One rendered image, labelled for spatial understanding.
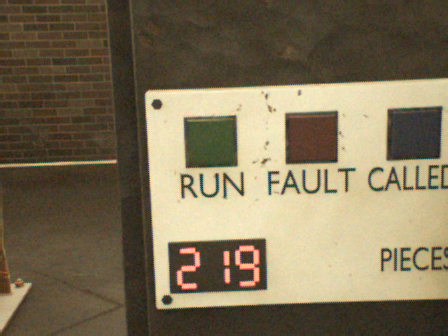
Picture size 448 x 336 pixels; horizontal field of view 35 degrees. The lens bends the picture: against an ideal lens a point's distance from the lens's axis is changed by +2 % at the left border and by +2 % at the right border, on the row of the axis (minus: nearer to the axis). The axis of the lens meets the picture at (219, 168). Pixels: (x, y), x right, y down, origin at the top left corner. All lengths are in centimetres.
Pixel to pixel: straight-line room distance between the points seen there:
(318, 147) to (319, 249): 9
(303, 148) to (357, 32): 10
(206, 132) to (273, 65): 8
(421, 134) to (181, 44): 20
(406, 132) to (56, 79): 616
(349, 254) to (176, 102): 19
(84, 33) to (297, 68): 605
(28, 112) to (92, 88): 62
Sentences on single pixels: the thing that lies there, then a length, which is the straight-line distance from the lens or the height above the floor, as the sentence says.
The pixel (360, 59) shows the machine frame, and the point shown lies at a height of 126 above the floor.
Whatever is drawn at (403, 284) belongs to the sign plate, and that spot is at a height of 107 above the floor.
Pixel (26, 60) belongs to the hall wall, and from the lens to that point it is 671.
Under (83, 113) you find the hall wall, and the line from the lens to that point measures 666.
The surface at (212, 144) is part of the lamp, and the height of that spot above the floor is 120.
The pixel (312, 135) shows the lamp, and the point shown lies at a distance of 57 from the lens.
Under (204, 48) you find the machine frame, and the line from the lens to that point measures 58.
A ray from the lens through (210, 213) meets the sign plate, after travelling 58.
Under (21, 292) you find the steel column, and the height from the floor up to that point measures 3.
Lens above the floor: 130
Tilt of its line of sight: 12 degrees down
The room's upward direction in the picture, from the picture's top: 2 degrees counter-clockwise
